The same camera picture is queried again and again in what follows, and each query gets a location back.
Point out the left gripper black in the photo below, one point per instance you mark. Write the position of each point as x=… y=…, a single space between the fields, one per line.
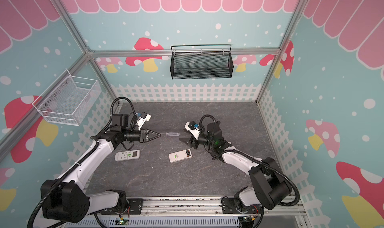
x=144 y=135

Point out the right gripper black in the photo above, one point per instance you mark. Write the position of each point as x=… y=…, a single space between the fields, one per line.
x=193 y=140

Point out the clear handle screwdriver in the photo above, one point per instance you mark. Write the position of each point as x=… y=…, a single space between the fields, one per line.
x=171 y=134

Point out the white remote control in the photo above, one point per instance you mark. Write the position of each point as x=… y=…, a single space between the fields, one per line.
x=127 y=155
x=179 y=156

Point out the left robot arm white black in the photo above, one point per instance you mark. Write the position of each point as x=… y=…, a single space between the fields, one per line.
x=64 y=199

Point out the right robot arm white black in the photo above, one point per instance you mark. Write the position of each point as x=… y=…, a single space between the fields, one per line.
x=270 y=186

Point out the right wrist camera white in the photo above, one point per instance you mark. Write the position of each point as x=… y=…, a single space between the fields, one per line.
x=193 y=128

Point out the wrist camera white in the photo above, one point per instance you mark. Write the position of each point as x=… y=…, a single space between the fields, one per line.
x=193 y=128
x=141 y=119

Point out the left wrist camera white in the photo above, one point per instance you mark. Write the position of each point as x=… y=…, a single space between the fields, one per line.
x=141 y=119

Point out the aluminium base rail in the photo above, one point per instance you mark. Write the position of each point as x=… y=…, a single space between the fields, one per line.
x=182 y=206

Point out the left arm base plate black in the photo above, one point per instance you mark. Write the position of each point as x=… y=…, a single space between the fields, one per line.
x=130 y=207

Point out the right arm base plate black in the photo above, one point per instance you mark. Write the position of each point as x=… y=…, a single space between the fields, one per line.
x=234 y=206

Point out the black wire mesh basket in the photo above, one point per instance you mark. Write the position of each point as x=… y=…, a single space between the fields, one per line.
x=210 y=61

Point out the white perforated cable duct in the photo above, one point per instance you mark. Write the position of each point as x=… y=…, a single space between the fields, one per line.
x=170 y=222

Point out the white wire mesh basket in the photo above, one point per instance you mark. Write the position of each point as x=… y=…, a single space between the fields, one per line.
x=68 y=100

